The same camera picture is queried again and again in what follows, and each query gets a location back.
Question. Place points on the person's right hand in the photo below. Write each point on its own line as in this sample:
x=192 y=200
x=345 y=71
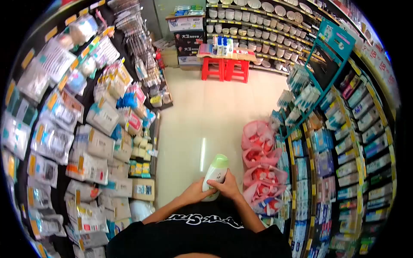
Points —
x=226 y=186

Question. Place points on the person's left hand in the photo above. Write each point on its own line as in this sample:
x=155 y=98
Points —
x=195 y=193

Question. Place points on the person's right thumb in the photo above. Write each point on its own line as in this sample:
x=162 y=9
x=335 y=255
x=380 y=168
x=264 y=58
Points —
x=226 y=174

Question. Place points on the person's left fingers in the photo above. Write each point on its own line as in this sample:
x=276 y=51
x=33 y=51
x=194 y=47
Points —
x=209 y=193

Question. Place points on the person's right index finger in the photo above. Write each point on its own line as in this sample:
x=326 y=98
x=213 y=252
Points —
x=214 y=184

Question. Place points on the white bottle with green cap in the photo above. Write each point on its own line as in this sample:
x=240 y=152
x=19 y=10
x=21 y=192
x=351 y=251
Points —
x=215 y=174

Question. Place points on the pile of pink bags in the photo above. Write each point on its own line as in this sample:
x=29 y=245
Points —
x=263 y=167

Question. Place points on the person's body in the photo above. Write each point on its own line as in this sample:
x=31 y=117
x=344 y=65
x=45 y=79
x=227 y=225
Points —
x=196 y=237

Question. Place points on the brown cardboard carton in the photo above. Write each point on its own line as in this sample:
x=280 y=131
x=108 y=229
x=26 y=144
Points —
x=143 y=189

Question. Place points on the red plastic stool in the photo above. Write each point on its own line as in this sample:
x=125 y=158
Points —
x=212 y=68
x=237 y=70

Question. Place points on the full shop shelf with boxes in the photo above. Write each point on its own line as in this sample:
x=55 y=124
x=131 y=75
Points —
x=342 y=167

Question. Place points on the board with bottles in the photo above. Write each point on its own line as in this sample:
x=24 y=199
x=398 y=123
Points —
x=226 y=50

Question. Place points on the teal display rack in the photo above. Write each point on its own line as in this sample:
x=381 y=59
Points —
x=317 y=64

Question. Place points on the full shop shelf with packets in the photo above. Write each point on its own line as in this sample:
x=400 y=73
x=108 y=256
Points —
x=77 y=135

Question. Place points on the stack of cartons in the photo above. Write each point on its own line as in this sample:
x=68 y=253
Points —
x=186 y=35

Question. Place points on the full shop shelf with bowls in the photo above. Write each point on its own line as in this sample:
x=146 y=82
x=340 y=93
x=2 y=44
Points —
x=264 y=32

